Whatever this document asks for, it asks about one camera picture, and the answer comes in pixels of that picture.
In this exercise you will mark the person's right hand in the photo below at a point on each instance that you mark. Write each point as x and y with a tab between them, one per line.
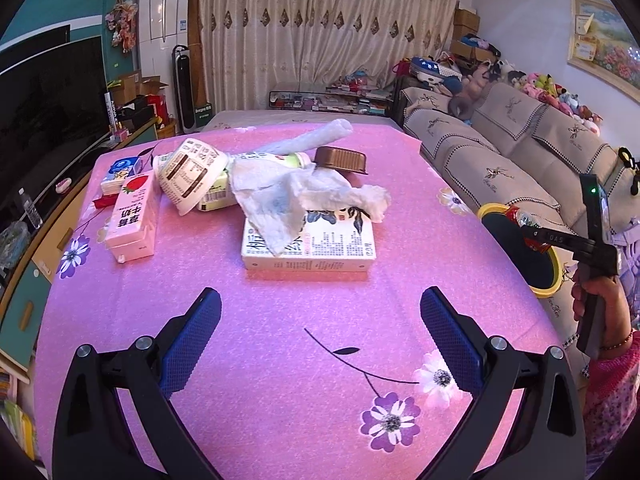
617	310

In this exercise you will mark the green white plastic bottle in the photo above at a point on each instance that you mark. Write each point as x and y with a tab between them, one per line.
215	199

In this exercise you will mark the crumpled white plastic bag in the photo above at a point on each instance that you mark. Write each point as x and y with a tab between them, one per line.
270	200

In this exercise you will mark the person's right forearm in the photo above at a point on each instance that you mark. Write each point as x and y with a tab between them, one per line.
615	390

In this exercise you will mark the open cardboard boxes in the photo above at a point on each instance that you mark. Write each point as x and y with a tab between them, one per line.
132	87

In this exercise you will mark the white printed box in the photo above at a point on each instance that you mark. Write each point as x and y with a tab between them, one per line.
325	247

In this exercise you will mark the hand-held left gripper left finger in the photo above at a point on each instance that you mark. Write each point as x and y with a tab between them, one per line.
192	340

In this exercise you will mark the black tower fan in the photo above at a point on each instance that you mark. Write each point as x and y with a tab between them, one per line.
182	90

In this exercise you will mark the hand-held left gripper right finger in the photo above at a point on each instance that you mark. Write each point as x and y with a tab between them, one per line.
450	340

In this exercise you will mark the beige patterned curtain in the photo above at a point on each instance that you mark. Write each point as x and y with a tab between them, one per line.
310	35

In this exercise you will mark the purple ribbon cloth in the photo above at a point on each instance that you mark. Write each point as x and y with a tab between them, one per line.
625	245

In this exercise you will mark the pink floral tablecloth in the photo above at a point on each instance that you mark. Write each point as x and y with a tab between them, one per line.
300	310

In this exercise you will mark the framed flower painting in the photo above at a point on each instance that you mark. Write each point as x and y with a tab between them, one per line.
605	40

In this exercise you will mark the pink strawberry milk carton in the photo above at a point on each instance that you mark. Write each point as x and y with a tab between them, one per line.
132	215

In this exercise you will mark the yellow-rimmed dark bin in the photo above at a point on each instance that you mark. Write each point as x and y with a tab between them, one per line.
510	252

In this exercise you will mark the pink plush toy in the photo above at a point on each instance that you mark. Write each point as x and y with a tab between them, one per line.
477	82

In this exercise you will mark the blue star-print bag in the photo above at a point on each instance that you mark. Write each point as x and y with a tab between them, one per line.
425	67

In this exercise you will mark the hanging flower ornament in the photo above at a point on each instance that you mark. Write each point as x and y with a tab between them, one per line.
122	22

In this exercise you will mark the white standing air conditioner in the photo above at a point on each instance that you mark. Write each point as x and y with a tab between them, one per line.
160	20

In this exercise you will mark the grey neck pillow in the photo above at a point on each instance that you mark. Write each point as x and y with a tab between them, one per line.
457	107

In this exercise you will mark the white paper cup with barcode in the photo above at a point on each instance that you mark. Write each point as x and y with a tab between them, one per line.
187	170

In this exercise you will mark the row of books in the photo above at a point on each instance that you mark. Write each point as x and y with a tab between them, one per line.
15	420

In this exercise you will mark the clear water bottle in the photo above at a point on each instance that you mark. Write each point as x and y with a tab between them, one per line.
31	210

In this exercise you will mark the stack of cardboard boxes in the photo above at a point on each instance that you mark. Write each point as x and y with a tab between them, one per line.
467	25

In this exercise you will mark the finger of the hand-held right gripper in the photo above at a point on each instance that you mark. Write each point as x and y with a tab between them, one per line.
534	234

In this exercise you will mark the blue white tissue packet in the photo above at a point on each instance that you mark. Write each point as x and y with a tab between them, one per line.
117	170

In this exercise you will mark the pile of plush toys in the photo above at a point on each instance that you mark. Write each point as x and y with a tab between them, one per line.
545	87

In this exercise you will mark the beige covered sofa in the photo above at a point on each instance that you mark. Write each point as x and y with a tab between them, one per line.
500	150

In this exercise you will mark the low glass table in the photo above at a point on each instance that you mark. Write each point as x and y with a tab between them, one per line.
330	100

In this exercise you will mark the red snack wrapper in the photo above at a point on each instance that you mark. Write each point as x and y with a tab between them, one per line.
515	216

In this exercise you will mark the white foam net sleeve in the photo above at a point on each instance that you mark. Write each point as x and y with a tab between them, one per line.
320	135

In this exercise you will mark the brown plastic tray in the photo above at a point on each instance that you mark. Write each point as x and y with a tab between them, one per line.
340	159

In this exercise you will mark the black television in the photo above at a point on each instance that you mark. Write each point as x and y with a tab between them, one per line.
45	110

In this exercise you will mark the black yellow plush toy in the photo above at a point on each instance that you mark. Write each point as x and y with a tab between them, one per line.
627	159

